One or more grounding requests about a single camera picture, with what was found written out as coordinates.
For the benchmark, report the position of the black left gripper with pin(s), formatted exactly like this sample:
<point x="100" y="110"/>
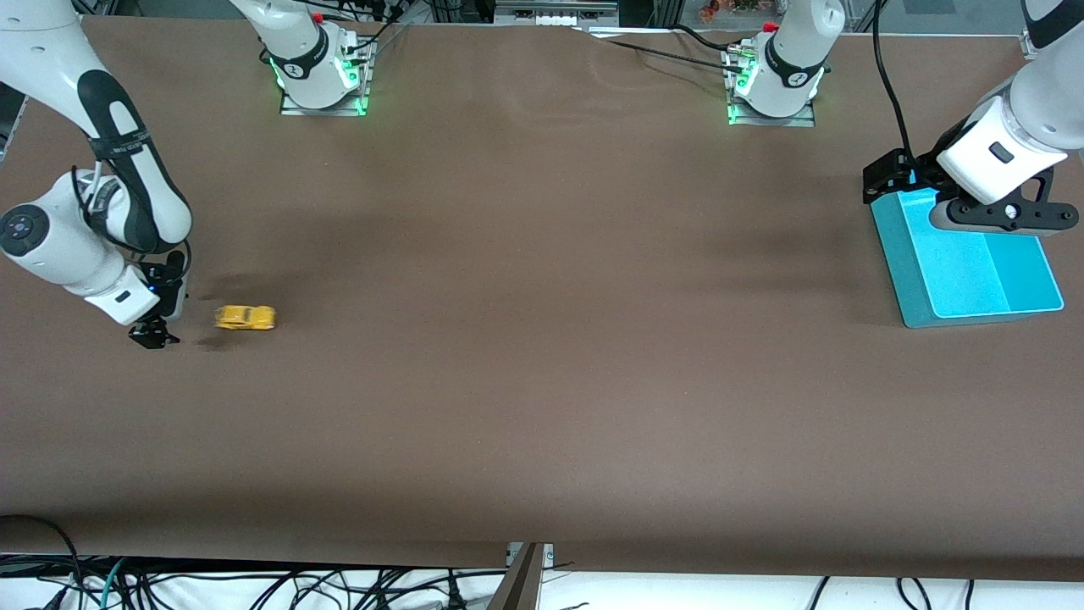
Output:
<point x="925" y="168"/>

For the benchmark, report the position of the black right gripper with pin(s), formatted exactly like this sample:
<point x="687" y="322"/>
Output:
<point x="170" y="296"/>

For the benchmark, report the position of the yellow toy beetle car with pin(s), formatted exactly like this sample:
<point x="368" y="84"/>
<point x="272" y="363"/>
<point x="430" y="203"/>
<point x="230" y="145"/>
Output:
<point x="246" y="317"/>

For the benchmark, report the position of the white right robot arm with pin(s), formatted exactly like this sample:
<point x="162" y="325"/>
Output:
<point x="59" y="254"/>

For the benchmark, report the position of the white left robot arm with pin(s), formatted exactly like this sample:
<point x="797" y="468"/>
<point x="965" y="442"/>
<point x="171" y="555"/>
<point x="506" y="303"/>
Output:
<point x="974" y="161"/>

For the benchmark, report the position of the teal plastic bin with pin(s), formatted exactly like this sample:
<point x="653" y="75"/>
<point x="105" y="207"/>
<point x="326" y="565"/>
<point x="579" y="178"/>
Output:
<point x="965" y="280"/>

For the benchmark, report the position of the orange background items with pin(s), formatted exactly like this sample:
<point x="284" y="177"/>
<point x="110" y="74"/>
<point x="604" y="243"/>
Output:
<point x="711" y="10"/>

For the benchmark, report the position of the white power strip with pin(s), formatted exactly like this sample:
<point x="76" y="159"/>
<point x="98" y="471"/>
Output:
<point x="555" y="19"/>

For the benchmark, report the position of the brown table cover mat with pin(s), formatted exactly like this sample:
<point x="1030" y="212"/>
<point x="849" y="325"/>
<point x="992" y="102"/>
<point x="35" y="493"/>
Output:
<point x="542" y="339"/>

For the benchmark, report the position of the metal table leg profile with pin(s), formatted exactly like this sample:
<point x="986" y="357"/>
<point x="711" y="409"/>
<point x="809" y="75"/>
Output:
<point x="521" y="585"/>

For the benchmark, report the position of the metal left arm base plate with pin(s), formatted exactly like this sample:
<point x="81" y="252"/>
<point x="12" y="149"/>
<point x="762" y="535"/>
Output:
<point x="775" y="121"/>

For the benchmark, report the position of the black left camera mount bracket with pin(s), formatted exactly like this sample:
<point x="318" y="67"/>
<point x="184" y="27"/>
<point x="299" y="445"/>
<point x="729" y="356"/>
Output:
<point x="1037" y="216"/>

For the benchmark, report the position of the metal table corner bracket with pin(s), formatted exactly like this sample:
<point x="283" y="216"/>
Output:
<point x="1035" y="44"/>

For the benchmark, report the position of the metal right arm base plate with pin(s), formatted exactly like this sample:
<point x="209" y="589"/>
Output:
<point x="326" y="112"/>

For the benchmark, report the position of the small metal edge bracket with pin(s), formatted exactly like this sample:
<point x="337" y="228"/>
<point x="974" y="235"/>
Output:
<point x="549" y="555"/>

